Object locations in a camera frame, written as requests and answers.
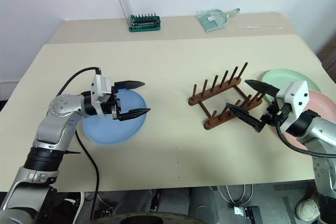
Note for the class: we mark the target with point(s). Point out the wooden dish rack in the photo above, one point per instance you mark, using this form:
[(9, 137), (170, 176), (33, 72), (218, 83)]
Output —
[(215, 91)]

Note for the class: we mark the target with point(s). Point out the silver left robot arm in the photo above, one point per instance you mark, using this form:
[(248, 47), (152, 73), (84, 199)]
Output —
[(57, 127)]

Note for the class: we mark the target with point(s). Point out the blue plate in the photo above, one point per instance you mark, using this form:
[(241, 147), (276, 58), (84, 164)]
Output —
[(110, 132)]

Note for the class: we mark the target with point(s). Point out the red plate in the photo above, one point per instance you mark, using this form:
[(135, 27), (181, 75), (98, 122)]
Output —
[(323, 106)]

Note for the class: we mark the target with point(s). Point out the green screwdriver bit set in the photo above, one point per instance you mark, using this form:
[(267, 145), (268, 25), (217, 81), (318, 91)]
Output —
[(144, 23)]

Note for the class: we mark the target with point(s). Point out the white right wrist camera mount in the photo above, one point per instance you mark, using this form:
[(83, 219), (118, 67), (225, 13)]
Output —
[(296, 95)]

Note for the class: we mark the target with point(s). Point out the white shoe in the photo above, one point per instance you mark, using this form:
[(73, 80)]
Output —
[(307, 208)]

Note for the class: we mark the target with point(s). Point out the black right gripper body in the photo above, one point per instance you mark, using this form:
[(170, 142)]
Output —
[(274, 116)]

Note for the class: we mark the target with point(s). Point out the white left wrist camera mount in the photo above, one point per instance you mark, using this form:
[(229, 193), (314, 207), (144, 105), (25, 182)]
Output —
[(101, 87)]

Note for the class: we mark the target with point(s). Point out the clear thin plastic stick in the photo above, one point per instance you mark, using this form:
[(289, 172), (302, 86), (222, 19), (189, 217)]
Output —
[(260, 26)]

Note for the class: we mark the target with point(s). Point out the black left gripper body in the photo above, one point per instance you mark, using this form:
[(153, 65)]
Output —
[(114, 106)]

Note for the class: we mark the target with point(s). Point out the clear glass dish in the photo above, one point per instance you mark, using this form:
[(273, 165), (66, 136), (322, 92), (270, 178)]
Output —
[(212, 19)]

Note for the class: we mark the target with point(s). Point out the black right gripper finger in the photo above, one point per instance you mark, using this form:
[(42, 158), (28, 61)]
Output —
[(263, 88), (245, 116)]

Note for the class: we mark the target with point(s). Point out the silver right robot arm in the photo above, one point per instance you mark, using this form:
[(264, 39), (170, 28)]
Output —
[(323, 134)]

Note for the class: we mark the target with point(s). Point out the green plate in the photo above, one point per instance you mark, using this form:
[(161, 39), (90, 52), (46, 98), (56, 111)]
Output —
[(278, 77)]

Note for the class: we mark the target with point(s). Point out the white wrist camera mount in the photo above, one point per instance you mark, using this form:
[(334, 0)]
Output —
[(101, 87), (296, 95)]

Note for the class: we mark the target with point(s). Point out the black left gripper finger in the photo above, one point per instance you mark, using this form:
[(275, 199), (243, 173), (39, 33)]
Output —
[(132, 114), (130, 85)]

